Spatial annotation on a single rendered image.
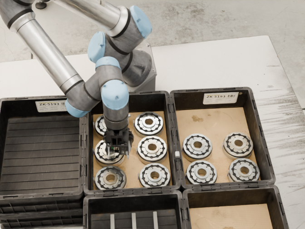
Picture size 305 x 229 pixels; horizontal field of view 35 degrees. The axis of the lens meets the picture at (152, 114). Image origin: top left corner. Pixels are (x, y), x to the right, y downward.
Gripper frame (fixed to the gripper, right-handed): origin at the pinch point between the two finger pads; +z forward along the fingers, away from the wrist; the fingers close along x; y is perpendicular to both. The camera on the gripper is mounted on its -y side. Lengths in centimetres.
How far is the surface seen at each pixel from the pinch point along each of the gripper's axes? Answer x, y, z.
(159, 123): 14.2, -11.5, -0.6
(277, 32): 100, -153, 86
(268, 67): 63, -54, 15
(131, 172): 4.3, 7.2, 2.3
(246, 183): 40.3, 16.7, -7.7
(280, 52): 99, -133, 86
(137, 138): 6.1, -7.0, 2.4
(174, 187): 18.0, 18.2, -7.7
